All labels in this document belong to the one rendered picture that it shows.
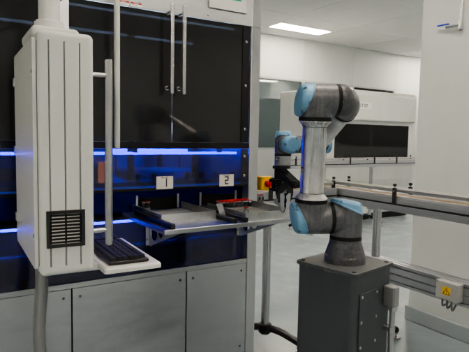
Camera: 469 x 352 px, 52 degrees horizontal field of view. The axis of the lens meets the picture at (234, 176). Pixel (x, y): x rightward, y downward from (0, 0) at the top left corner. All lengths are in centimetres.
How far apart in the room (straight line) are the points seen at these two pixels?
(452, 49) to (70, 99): 247
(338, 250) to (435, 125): 178
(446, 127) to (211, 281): 179
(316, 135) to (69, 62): 84
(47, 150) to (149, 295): 105
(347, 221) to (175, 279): 99
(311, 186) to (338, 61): 776
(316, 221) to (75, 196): 81
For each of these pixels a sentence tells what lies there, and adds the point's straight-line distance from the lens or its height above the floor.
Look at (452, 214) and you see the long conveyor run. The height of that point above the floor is 88.
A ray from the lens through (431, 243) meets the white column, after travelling 346.
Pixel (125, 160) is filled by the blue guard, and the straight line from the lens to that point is 222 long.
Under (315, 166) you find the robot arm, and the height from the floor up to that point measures 114.
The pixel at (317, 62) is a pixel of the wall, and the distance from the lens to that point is 907.
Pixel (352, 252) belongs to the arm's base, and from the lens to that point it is 180.
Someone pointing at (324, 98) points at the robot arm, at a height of 138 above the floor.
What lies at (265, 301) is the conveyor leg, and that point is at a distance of 294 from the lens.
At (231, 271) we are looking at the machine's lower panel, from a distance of 256.
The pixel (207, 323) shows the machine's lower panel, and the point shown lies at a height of 29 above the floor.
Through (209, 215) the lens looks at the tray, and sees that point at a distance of 213.
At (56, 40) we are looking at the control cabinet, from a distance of 160.
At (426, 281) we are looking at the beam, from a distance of 279.
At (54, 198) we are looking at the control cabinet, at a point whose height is 104.
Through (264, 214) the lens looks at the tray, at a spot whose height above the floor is 90.
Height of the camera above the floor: 124
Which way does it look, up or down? 5 degrees down
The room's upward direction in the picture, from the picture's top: 1 degrees clockwise
